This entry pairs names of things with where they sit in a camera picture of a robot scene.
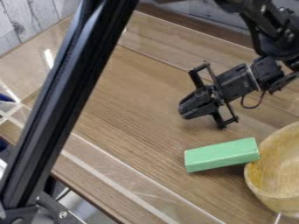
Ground blue object at left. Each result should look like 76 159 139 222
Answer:
0 93 15 102

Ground clear acrylic tray wall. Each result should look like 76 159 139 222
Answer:
0 8 299 224

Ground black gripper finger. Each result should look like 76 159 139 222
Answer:
179 103 219 120
179 90 215 107

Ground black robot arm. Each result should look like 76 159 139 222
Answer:
0 0 299 216

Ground black table leg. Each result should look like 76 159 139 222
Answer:
44 177 56 196

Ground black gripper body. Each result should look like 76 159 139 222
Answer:
189 61 239 129

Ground metal base plate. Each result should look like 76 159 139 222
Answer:
42 193 88 224

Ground light wooden bowl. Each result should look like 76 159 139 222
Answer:
245 122 299 218

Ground green rectangular block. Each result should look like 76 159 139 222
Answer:
185 137 261 173

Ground black cable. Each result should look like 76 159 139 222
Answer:
36 198 63 224

